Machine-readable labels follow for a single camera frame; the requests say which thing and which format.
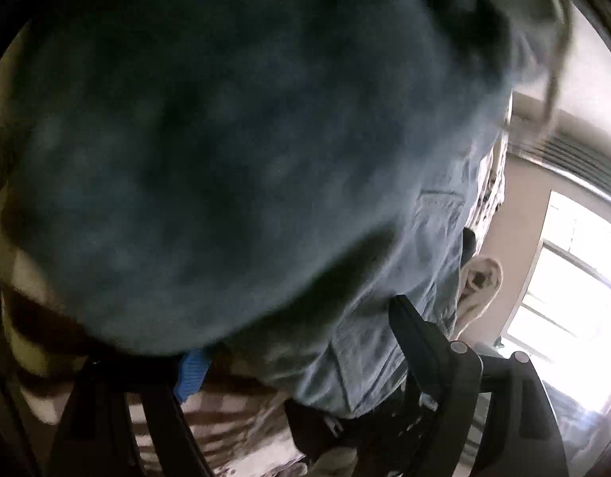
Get patterned light cloth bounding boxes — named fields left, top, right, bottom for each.
left=467, top=90, right=514, bottom=255

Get white wall air conditioner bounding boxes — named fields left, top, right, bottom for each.
left=507, top=90, right=611, bottom=194

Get blue denim pants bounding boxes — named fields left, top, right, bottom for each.
left=2, top=0, right=577, bottom=419

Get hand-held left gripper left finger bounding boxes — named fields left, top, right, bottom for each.
left=46, top=347, right=218, bottom=477

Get brown and cream striped blanket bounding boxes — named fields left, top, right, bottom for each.
left=0, top=119, right=309, bottom=477

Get cream cloth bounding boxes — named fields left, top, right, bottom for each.
left=453, top=254, right=505, bottom=341

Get dark cloth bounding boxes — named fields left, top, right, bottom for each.
left=284, top=397, right=438, bottom=477

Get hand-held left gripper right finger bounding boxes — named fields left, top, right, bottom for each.
left=388, top=295, right=571, bottom=477

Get bright window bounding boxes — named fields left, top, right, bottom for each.
left=497, top=190, right=611, bottom=421

